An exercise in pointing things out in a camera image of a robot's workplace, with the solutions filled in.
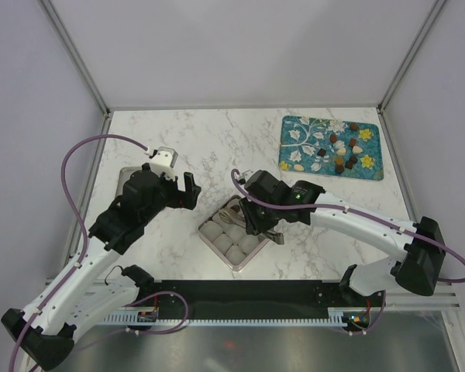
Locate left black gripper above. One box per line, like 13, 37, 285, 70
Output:
141, 170, 201, 225

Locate metal tweezers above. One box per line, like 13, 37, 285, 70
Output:
219, 208, 284, 245

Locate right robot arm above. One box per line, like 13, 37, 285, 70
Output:
237, 170, 446, 306

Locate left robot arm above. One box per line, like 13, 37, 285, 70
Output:
1, 163, 202, 371

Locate pink chocolate tin box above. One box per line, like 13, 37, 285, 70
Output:
198, 195, 270, 272

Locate teal floral tray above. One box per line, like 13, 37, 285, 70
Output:
278, 115, 384, 181

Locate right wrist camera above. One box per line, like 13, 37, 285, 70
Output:
236, 170, 262, 187

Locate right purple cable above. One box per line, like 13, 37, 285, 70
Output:
231, 168, 465, 282

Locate purple cable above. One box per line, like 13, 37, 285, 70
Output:
231, 168, 465, 282
7, 133, 152, 372

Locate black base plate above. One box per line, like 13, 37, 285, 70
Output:
150, 279, 387, 321

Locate white cable duct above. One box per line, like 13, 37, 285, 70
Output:
99, 310, 347, 327

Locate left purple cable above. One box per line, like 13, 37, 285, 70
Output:
7, 133, 152, 372

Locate left aluminium frame post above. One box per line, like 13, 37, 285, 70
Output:
38, 0, 111, 118

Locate aluminium frame post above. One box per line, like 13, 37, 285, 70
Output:
38, 0, 111, 118
377, 0, 449, 115

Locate right aluminium frame post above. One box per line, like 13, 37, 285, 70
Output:
377, 0, 449, 115

